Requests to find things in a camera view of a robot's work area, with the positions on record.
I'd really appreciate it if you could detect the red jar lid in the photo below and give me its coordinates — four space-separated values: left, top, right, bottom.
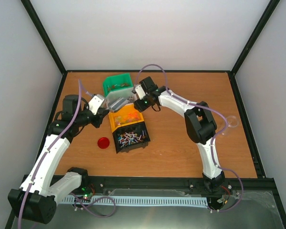
97 137 110 149

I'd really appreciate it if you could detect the silver metal scoop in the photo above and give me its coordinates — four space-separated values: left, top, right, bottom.
108 97 129 113

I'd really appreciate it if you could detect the white candy bin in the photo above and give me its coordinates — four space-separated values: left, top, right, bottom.
105 86 134 105

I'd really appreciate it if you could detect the black candy bin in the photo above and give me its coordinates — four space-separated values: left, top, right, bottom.
112 122 151 153

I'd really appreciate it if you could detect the clear plastic jar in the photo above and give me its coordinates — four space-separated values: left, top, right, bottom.
221 115 239 136

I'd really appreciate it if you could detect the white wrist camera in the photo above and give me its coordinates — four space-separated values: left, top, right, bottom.
88 94 107 115
132 84 146 100

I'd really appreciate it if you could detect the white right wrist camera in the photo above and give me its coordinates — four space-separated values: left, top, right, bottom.
132 84 146 100

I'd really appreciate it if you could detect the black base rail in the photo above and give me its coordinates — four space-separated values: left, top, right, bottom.
89 176 278 197

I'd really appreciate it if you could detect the light blue cable duct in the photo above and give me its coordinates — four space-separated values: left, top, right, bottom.
60 195 208 208

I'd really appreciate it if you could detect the green candy bin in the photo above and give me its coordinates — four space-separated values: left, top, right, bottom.
102 73 133 96

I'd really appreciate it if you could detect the yellow candy bin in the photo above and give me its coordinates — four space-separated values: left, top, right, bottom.
108 103 144 133

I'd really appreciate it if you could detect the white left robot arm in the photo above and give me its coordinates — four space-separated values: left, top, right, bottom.
8 94 109 224

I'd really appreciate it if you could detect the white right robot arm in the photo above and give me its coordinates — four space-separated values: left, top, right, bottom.
133 77 225 193

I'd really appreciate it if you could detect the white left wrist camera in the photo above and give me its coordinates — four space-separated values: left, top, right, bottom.
88 94 107 115

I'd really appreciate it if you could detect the black enclosure frame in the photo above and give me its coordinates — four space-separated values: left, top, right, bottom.
4 0 286 229

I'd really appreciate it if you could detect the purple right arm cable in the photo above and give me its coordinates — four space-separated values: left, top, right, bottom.
135 63 244 214

